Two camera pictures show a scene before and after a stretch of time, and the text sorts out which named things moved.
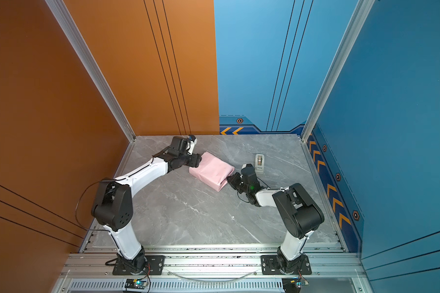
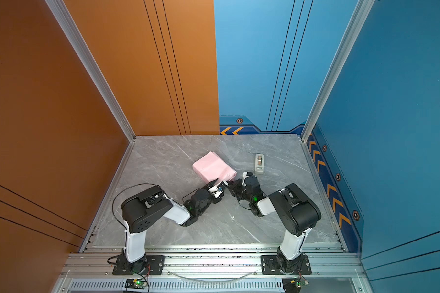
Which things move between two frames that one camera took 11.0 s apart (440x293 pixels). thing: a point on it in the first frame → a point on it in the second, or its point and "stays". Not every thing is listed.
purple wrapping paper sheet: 212,171 stays
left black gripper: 196,160 → 210,184
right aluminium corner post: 339,63 stays
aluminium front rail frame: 211,269 stays
